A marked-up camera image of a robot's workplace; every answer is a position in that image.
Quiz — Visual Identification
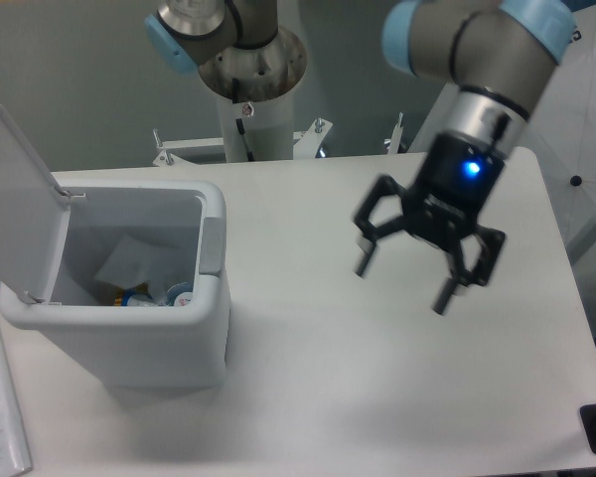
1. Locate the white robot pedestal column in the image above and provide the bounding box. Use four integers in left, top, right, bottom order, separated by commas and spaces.
196, 27, 309, 164

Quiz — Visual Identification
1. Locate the clear plastic wrapper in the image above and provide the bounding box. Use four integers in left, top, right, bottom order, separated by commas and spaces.
94, 235, 166, 289

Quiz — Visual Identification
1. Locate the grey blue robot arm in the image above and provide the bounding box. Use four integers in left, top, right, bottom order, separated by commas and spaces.
144, 1, 575, 313

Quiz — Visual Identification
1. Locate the white plastic trash can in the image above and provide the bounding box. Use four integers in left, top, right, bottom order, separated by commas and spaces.
0, 105, 230, 389

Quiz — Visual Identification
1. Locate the white pedestal base frame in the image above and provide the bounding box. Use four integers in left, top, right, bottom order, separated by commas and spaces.
152, 112, 408, 167

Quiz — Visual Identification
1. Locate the clear plastic water bottle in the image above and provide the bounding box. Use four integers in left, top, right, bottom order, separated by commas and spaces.
166, 281, 194, 307

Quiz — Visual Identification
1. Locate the colourful box inside bin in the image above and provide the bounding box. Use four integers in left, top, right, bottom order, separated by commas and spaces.
113, 283, 156, 307

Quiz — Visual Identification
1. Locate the black cable on pedestal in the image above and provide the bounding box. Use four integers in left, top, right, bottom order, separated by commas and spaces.
231, 79, 256, 163

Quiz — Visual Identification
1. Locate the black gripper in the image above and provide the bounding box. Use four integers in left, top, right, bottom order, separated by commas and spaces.
352, 129, 508, 316

